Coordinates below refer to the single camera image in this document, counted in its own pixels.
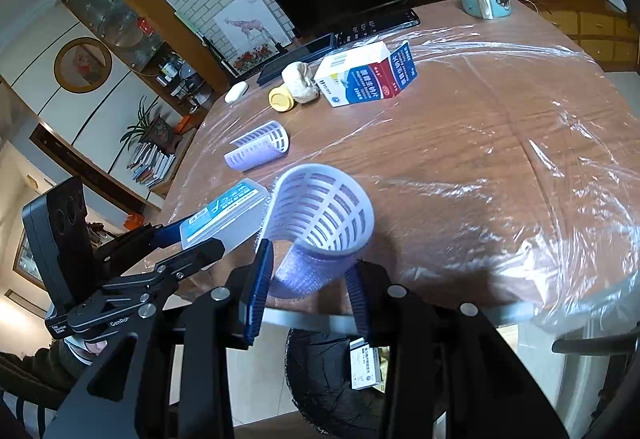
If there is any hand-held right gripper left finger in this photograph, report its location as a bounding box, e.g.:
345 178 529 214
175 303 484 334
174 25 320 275
42 239 276 439

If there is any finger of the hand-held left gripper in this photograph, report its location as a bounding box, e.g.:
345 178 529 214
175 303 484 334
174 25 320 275
100 239 226 305
92 214 201 265

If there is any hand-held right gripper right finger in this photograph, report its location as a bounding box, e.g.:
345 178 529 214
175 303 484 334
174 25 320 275
345 259 571 439

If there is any clear blue-labelled plastic box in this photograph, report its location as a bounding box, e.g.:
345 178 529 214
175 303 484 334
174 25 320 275
179 179 273 252

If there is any white blue medicine box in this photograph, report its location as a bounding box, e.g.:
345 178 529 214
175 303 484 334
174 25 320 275
349 338 386 390

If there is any black mesh bin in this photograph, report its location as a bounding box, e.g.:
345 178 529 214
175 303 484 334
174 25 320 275
285 326 396 439

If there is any purple hair roller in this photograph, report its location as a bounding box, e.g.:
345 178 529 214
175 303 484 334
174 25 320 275
223 120 291 171
257 164 376 297

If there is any person's left forearm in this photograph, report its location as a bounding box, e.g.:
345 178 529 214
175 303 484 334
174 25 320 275
0 344 86 400

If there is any stack of books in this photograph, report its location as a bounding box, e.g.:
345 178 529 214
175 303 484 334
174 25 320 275
127 141 177 190

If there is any potted plant in dark pot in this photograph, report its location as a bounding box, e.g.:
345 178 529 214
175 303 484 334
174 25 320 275
120 96 183 154

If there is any white oval case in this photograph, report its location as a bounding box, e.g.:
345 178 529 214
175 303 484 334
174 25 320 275
224 81 249 104

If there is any small yellow cup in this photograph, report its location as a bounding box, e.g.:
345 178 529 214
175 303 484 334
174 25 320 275
268 86 295 112

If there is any clear plastic sheet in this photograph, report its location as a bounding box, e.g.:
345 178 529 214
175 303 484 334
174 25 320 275
165 39 640 335

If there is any flower glass panel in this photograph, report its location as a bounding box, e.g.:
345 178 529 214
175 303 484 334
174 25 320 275
220 41 286 77

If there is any beige crumpled wad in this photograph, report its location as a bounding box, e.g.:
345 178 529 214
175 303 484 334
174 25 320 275
281 61 321 104

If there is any green white rod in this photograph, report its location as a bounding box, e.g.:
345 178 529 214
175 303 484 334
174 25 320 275
174 11 206 37

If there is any red blue medicine box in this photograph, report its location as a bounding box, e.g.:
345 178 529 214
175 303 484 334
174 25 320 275
314 40 418 108

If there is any giraffe painting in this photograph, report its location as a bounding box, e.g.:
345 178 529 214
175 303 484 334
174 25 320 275
214 0 293 64

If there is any blue rectangular tray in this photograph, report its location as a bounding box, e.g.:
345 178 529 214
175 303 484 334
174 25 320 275
256 33 337 86

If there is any dark chair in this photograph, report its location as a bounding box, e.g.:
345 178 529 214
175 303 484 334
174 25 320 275
552 331 640 420

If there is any black remote control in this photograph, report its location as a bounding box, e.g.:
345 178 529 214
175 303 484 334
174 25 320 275
334 9 421 44

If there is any wooden television stand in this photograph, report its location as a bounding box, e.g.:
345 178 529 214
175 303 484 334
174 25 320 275
515 0 640 64

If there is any round wall picture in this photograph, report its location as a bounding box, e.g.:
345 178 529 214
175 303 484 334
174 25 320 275
54 37 113 94

